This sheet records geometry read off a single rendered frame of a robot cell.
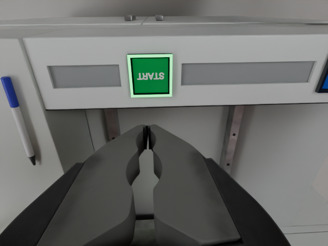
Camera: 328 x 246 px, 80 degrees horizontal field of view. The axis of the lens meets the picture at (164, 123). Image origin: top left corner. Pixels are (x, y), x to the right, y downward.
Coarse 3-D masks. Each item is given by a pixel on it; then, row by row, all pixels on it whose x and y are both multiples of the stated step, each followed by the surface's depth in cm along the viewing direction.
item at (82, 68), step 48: (48, 48) 24; (96, 48) 24; (144, 48) 24; (192, 48) 24; (240, 48) 25; (288, 48) 25; (48, 96) 27; (96, 96) 27; (192, 96) 28; (240, 96) 28; (288, 96) 28
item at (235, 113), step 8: (232, 112) 43; (240, 112) 42; (232, 120) 43; (240, 120) 43; (232, 128) 44; (232, 136) 45; (224, 144) 48; (232, 144) 46; (224, 152) 49; (232, 152) 47; (224, 160) 49; (232, 160) 48; (224, 168) 50
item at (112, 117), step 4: (108, 112) 40; (112, 112) 40; (116, 112) 42; (108, 116) 41; (112, 116) 41; (116, 116) 42; (108, 120) 41; (112, 120) 41; (116, 120) 42; (108, 124) 42; (112, 124) 42; (116, 124) 42; (108, 128) 42; (112, 128) 42; (116, 128) 42; (108, 132) 43; (112, 132) 43; (116, 132) 43; (112, 136) 43; (116, 136) 43
